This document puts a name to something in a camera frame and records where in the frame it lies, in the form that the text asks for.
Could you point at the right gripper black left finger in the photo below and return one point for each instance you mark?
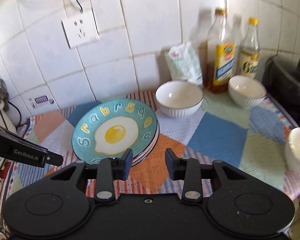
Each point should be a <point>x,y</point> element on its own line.
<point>108,171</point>

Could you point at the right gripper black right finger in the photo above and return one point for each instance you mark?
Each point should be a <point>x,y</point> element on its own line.
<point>187,170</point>

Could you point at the large white slogan plate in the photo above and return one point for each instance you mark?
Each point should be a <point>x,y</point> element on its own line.
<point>139,158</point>

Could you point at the teal fried egg plate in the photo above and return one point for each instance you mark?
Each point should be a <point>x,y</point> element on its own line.
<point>108,129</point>

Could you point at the white ribbed bowl black rim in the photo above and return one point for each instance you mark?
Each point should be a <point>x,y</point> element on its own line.
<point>292,150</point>

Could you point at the small white heart plate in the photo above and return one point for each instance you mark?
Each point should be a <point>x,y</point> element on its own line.
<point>145,142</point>

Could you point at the colourful patchwork table mat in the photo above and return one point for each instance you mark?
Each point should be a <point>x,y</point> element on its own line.
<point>249,139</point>

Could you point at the white ribbed bowl near bag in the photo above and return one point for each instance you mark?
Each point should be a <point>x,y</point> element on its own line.
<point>179,98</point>

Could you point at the white ribbed bowl near bottles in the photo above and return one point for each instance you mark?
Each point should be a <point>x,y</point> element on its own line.
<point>245,91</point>

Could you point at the white green plastic bag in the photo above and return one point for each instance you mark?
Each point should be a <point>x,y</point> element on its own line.
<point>183,63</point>

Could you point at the yellow label oil bottle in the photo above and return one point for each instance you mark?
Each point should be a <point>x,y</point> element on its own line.
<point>220,54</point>

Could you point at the black wok with lid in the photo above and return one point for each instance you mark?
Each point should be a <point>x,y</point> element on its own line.
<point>281,79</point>

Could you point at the yellow cap vinegar bottle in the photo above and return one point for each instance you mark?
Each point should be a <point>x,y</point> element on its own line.
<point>249,50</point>

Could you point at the white wall socket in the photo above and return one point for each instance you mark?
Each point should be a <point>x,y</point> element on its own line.
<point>80,29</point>

